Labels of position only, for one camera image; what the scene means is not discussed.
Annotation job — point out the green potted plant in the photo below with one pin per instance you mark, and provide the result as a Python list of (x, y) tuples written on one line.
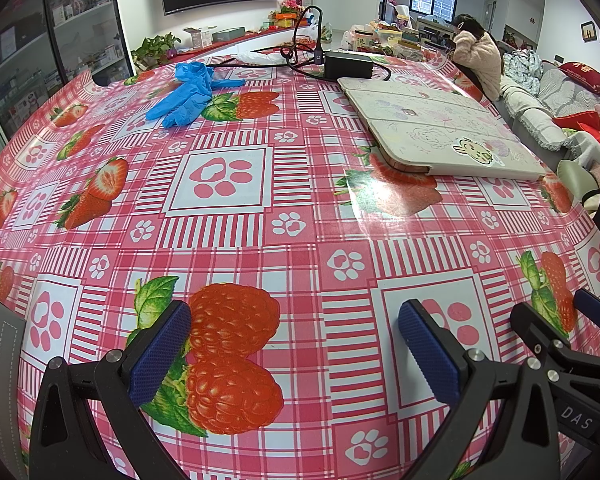
[(155, 50)]

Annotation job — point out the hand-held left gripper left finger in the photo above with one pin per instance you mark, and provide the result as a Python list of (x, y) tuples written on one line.
[(162, 350)]

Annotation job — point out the white open carton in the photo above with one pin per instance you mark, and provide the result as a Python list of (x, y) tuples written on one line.
[(200, 36)]

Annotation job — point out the grey sofa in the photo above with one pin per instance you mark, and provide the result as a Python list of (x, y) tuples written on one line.
[(535, 110)]

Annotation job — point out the pink strawberry print tablecloth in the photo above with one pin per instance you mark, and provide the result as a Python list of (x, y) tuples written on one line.
[(305, 240)]

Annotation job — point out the orange lidded container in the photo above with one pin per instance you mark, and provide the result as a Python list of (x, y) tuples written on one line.
[(284, 21)]

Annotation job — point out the red cloth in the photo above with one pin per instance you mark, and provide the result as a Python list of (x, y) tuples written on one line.
[(587, 125)]

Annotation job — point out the grey flat box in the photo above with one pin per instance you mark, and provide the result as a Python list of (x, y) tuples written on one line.
[(227, 36)]

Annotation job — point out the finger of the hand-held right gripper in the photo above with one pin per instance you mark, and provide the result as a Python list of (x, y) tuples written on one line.
[(595, 307), (535, 325)]

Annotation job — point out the blue white blanket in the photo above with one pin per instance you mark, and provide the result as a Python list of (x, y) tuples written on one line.
[(522, 67)]

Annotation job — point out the white patterned jar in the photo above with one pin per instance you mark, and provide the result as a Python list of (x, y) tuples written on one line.
[(365, 40)]

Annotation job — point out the blue rubber glove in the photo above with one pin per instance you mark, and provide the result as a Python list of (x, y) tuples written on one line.
[(177, 105), (200, 75)]

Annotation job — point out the grey green chair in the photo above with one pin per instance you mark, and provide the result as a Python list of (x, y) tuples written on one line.
[(575, 180)]

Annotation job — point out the red pillow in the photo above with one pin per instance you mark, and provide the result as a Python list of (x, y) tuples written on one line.
[(587, 80)]

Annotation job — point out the grey storage box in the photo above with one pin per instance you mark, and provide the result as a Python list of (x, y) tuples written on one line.
[(7, 350)]

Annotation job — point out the glass display cabinet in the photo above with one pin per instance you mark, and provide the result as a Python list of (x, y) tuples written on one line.
[(55, 35)]

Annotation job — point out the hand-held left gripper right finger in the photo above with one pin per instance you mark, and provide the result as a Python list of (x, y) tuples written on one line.
[(425, 350)]

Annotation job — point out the white plastic bag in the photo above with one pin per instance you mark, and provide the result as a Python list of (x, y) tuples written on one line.
[(260, 58)]

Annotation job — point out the small picture frame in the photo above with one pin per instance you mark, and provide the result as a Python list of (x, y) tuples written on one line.
[(587, 31)]

